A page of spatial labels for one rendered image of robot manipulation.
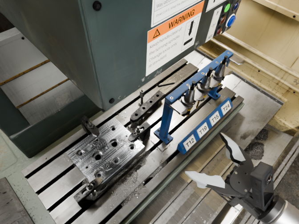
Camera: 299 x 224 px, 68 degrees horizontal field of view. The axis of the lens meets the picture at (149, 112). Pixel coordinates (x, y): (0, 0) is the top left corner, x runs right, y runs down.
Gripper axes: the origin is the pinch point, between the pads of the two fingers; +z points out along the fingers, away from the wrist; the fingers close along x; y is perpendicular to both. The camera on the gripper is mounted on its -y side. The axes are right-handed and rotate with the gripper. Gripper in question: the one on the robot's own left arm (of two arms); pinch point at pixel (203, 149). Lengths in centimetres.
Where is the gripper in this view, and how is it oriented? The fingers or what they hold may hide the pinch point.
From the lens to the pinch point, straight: 57.9
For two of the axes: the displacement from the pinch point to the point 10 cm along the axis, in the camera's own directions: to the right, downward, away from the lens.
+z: -7.2, -5.9, 3.8
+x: 7.0, -5.7, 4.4
